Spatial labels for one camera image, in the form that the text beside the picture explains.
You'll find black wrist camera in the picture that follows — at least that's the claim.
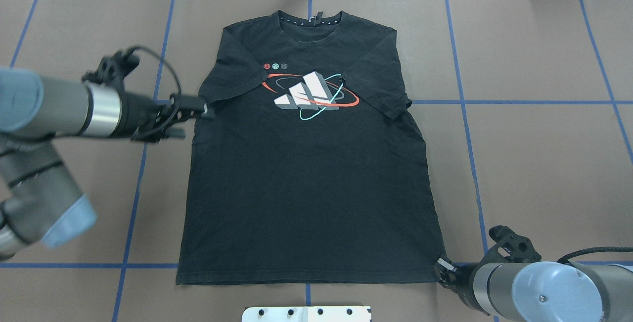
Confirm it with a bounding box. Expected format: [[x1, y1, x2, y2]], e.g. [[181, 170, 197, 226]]
[[81, 48, 140, 92], [486, 225, 542, 263]]

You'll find black graphic t-shirt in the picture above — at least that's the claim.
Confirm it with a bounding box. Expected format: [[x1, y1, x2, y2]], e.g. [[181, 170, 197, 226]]
[[176, 10, 445, 284]]

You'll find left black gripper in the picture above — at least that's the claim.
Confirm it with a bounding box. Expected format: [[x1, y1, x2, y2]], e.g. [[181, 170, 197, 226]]
[[118, 92, 216, 142]]

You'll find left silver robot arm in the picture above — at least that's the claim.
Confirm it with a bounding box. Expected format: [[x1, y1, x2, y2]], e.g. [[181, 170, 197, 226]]
[[1, 67, 210, 261]]

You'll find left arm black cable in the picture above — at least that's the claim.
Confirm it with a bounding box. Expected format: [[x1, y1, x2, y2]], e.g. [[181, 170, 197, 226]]
[[126, 46, 183, 115]]

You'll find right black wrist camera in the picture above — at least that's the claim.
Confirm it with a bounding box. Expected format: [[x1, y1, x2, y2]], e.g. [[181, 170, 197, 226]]
[[486, 225, 542, 263]]

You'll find white pedestal column base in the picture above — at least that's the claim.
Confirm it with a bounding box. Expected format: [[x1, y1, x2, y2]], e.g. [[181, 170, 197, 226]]
[[241, 306, 373, 322]]

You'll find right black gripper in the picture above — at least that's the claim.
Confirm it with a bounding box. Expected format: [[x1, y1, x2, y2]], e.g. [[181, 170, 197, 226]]
[[434, 257, 478, 308]]

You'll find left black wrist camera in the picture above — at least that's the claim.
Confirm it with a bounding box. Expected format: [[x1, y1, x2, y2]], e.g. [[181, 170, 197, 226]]
[[81, 48, 140, 92]]

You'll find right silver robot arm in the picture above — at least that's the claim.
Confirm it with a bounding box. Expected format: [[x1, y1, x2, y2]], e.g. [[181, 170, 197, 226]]
[[434, 257, 633, 322]]

